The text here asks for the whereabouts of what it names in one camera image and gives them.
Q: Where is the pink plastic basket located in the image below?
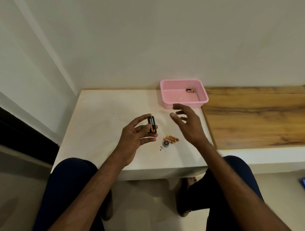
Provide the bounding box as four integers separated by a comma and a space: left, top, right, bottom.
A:
160, 79, 209, 109

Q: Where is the person's right hand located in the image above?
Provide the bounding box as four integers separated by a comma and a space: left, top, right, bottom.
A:
170, 103, 210, 146

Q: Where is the person's right forearm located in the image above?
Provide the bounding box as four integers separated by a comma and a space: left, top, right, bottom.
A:
195, 139, 292, 231

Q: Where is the person's right leg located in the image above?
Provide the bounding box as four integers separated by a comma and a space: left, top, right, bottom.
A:
187, 156, 265, 231

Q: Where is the person's right foot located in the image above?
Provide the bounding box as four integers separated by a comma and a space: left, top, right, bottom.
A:
176, 177, 198, 217

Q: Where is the person's left hand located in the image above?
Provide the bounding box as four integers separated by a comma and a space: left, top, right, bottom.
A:
114, 114, 158, 170

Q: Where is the person's left forearm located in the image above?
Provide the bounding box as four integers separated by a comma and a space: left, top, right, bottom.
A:
48, 152, 127, 231

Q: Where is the black battery holder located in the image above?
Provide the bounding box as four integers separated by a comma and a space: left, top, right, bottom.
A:
147, 115, 158, 135

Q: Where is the person's left leg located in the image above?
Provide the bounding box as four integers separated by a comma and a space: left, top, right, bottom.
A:
33, 158, 112, 231

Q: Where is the person's leg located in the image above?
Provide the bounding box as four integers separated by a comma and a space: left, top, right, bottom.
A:
187, 156, 265, 231
33, 158, 112, 231

